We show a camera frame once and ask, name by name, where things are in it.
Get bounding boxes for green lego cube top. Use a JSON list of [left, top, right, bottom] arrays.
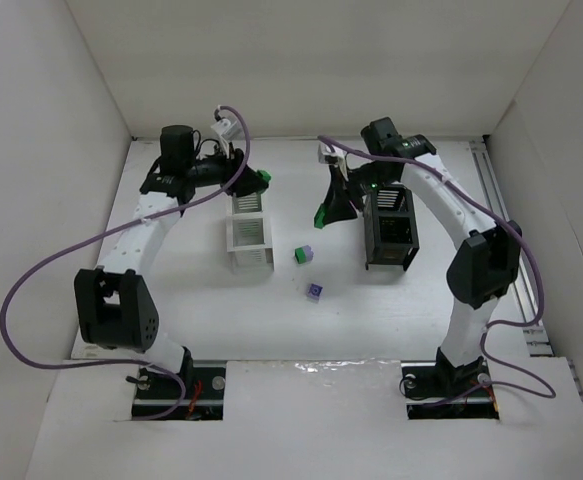
[[256, 170, 271, 185]]

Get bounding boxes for green lego cube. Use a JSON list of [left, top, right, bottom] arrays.
[[256, 170, 271, 185], [313, 204, 327, 229]]

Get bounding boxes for black two-cell container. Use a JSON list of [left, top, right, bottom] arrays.
[[363, 185, 420, 271]]

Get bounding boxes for purple lego square brick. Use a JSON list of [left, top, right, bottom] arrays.
[[306, 283, 323, 302]]

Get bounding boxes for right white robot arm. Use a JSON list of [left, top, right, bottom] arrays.
[[314, 117, 522, 400]]

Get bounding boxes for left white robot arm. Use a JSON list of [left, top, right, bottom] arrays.
[[74, 118, 270, 387]]

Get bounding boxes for white two-cell container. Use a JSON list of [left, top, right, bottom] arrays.
[[225, 193, 274, 273]]

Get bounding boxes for white foam front board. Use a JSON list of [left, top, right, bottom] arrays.
[[27, 358, 583, 479]]

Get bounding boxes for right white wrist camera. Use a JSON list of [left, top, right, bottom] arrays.
[[317, 143, 348, 181]]

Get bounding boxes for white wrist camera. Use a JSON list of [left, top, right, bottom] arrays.
[[211, 106, 243, 156], [317, 143, 348, 181]]

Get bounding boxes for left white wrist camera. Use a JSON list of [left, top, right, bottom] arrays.
[[211, 106, 243, 156]]

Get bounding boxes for aluminium rail right side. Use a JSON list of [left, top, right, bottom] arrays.
[[469, 134, 555, 358]]

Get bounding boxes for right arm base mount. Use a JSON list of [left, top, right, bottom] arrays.
[[399, 362, 500, 421]]

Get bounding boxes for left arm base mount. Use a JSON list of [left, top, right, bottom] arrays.
[[126, 362, 227, 422]]

